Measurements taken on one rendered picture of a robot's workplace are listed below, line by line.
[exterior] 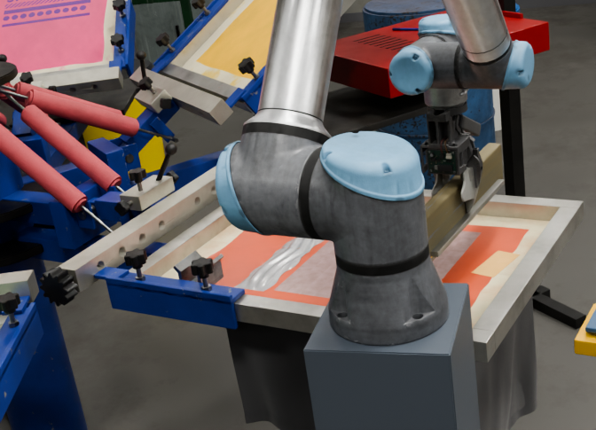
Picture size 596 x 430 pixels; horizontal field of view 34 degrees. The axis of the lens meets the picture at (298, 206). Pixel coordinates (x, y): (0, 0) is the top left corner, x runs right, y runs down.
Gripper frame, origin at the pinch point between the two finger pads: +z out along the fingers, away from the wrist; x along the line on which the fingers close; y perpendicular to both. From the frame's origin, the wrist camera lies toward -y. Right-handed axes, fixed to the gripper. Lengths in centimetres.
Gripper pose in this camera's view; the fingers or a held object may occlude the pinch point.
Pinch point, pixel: (458, 203)
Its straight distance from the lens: 181.6
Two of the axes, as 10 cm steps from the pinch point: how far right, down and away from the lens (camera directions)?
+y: -4.9, 3.9, -7.8
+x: 8.6, 0.8, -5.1
